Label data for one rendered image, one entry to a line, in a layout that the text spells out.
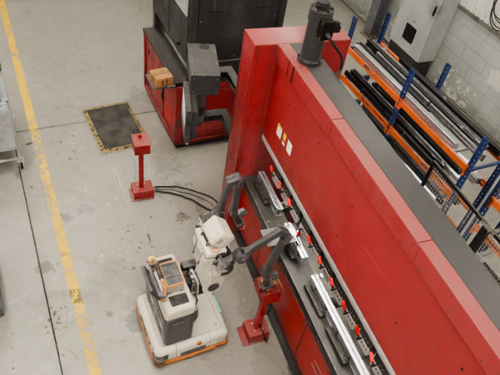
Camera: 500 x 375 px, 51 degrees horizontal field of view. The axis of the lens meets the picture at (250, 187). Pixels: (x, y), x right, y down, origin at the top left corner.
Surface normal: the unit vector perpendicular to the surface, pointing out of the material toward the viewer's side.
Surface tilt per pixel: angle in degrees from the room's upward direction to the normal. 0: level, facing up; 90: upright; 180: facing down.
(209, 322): 0
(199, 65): 0
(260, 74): 90
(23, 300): 0
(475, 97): 90
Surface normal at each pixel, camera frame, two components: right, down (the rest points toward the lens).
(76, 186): 0.14, -0.70
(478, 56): -0.90, 0.20
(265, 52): 0.33, 0.70
